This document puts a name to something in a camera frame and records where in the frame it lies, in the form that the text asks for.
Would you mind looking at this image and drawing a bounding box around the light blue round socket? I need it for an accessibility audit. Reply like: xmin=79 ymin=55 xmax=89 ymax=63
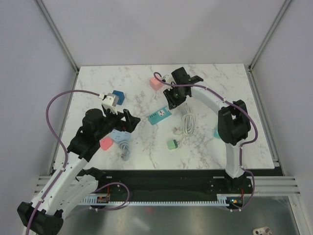
xmin=110 ymin=129 xmax=131 ymax=143

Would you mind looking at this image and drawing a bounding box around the white slotted cable duct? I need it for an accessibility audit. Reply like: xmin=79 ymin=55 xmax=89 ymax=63
xmin=79 ymin=194 xmax=229 ymax=207

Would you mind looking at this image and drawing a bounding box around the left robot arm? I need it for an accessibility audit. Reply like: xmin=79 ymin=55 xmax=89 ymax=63
xmin=17 ymin=109 xmax=140 ymax=235

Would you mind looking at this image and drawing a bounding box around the pink plug adapter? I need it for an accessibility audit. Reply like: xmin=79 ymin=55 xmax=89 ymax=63
xmin=99 ymin=136 xmax=113 ymax=151

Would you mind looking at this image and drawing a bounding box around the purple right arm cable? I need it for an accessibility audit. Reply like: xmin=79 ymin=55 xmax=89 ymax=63
xmin=153 ymin=71 xmax=260 ymax=211

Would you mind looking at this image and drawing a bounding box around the blue cube socket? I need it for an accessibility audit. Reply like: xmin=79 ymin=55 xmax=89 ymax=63
xmin=112 ymin=90 xmax=125 ymax=105

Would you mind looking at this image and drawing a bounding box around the pink cube socket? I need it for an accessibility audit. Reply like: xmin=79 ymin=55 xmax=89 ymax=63
xmin=149 ymin=77 xmax=163 ymax=91

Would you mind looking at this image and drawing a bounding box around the white coiled power cable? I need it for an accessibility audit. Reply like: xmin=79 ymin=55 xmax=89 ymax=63
xmin=172 ymin=102 xmax=198 ymax=137

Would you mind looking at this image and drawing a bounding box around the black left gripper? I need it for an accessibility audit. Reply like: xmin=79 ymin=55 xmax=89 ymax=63
xmin=95 ymin=107 xmax=140 ymax=140

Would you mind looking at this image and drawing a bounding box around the green cube plug adapter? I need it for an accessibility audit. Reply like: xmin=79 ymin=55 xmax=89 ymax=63
xmin=167 ymin=139 xmax=180 ymax=150

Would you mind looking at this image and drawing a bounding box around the teal power strip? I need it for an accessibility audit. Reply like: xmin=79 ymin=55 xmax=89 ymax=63
xmin=148 ymin=106 xmax=172 ymax=125

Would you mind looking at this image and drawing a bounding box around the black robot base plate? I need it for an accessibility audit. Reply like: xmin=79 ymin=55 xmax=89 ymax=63
xmin=79 ymin=168 xmax=254 ymax=203

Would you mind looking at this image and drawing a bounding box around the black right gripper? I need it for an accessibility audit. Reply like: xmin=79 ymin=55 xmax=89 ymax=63
xmin=163 ymin=84 xmax=187 ymax=110

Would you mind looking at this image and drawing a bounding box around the teal wedge-shaped socket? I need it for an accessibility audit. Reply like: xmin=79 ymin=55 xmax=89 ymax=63
xmin=214 ymin=126 xmax=221 ymax=139

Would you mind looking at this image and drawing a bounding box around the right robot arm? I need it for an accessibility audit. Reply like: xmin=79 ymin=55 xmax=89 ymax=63
xmin=163 ymin=67 xmax=251 ymax=193

